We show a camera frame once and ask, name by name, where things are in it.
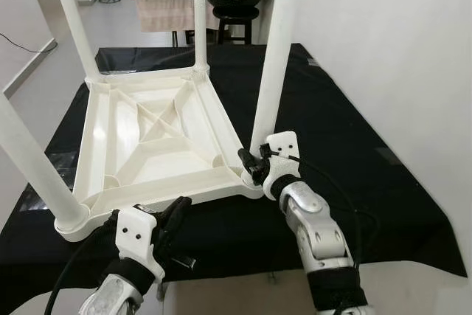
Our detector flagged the black hanging wall cables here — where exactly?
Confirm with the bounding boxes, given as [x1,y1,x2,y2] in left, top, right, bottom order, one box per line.
[0,31,58,54]

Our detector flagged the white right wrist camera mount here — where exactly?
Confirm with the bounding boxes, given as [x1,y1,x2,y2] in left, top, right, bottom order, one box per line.
[262,131,302,192]

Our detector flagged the white plastic children table top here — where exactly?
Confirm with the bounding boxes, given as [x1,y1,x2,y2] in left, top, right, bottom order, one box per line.
[55,64,265,242]

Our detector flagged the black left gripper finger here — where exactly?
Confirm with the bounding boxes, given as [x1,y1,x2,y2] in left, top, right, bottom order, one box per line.
[159,197,185,233]
[171,197,192,236]

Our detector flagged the black table cloth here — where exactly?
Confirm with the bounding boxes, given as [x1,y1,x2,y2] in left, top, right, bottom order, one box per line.
[0,44,467,312]

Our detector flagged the black stool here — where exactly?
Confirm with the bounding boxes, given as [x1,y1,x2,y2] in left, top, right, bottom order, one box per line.
[210,4,260,44]

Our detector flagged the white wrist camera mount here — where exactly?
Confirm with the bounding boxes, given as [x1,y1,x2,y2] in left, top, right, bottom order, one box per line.
[114,206,167,283]
[262,131,302,192]

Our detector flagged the clear plastic wrap piece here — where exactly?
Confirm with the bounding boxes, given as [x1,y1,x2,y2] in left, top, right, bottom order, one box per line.
[18,149,80,216]

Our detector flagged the beige cloth covered table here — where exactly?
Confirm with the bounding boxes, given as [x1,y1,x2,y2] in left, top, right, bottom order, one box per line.
[133,0,196,33]

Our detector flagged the white plastic table leg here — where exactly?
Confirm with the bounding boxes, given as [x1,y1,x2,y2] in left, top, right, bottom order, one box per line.
[193,0,209,72]
[0,94,89,231]
[48,0,100,80]
[249,0,302,157]

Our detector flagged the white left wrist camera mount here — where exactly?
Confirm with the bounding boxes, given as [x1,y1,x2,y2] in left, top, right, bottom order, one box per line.
[114,206,167,283]

